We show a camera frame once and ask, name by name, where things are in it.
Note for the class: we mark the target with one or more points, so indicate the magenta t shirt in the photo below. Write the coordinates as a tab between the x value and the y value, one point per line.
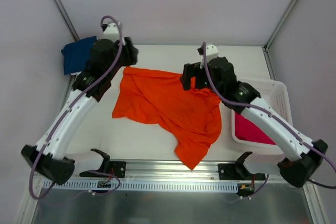
245	130

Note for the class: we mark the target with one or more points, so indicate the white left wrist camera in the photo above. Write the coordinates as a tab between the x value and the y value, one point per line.
110	32

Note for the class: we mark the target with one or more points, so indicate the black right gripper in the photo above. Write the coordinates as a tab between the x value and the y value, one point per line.
191	70

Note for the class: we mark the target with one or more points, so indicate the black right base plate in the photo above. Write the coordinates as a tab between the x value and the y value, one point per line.
236	170

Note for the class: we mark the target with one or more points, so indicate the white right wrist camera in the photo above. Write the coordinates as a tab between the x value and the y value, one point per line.
211	53

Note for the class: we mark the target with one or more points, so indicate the aluminium mounting rail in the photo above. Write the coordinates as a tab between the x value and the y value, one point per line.
170	170

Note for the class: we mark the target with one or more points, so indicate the folded blue t shirt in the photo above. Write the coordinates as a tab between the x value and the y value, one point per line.
76	54

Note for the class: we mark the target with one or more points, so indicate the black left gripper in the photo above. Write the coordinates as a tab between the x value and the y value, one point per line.
130	51

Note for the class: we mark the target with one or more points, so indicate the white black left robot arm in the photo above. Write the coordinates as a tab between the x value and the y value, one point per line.
49	156

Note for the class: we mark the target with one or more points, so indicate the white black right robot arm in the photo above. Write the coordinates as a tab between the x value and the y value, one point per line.
300	156

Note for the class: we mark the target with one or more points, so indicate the orange t shirt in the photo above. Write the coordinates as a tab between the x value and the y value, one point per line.
157	97

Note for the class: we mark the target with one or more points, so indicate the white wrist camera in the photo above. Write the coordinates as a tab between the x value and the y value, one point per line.
211	53
110	32

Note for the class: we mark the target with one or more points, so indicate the folded white t shirt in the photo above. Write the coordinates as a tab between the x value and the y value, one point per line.
76	73

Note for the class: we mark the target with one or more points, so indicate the white slotted cable duct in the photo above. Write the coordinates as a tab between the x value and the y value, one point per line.
133	185

